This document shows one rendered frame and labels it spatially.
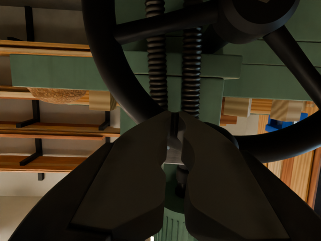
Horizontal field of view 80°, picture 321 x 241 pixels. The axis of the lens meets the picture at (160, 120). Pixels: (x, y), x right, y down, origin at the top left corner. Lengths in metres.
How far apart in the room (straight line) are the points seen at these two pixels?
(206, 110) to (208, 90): 0.03
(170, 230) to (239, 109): 0.37
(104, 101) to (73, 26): 2.72
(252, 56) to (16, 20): 3.22
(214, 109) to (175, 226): 0.38
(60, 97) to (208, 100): 0.30
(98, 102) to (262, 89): 0.31
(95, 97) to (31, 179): 3.31
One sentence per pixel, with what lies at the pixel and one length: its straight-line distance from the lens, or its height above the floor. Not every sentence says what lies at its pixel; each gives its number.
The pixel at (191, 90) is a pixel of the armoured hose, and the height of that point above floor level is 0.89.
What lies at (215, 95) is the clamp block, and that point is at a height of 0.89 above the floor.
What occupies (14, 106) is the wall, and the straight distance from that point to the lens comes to 3.43.
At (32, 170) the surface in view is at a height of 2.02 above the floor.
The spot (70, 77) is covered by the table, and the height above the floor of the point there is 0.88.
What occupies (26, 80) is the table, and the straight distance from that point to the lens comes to 0.45.
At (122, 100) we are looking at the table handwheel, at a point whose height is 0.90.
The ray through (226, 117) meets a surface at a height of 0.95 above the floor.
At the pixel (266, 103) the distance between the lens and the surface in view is 0.57.
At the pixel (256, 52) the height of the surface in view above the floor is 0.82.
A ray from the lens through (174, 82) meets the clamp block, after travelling 0.26.
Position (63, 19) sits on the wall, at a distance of 3.15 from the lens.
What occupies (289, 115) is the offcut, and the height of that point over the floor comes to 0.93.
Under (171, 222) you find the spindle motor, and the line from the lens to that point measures 0.57.
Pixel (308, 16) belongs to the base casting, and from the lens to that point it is 0.44.
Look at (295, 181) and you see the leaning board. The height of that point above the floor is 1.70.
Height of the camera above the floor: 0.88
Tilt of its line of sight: 11 degrees up
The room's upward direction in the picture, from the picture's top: 177 degrees counter-clockwise
